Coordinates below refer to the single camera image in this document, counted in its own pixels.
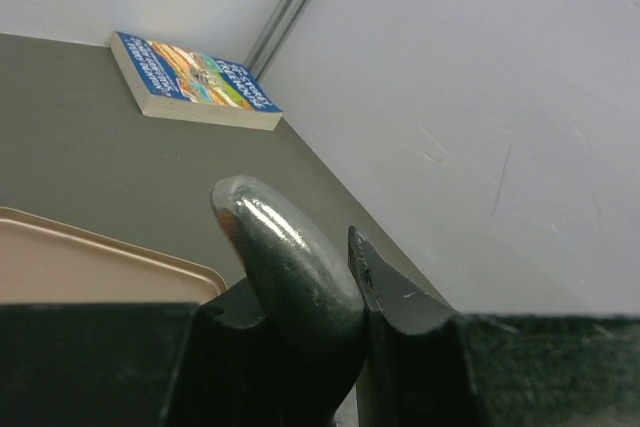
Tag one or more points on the beige tin lid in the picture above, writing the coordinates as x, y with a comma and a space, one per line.
44, 261

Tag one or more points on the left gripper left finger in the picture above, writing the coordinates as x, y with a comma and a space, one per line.
306, 291

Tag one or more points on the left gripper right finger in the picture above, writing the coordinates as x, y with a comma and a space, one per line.
413, 373

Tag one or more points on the colourful paperback book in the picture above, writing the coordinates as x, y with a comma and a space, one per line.
169, 82

